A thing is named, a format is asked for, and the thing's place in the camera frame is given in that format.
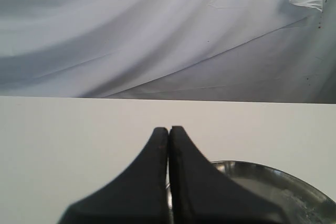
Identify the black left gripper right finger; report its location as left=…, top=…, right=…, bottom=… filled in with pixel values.
left=169, top=126, right=289, bottom=223

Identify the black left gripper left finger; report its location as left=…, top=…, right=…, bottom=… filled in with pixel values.
left=59, top=127, right=170, bottom=223

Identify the white backdrop sheet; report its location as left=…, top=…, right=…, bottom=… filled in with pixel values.
left=1, top=0, right=335, bottom=103

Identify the round stainless steel plate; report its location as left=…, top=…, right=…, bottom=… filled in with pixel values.
left=165, top=159, right=336, bottom=224

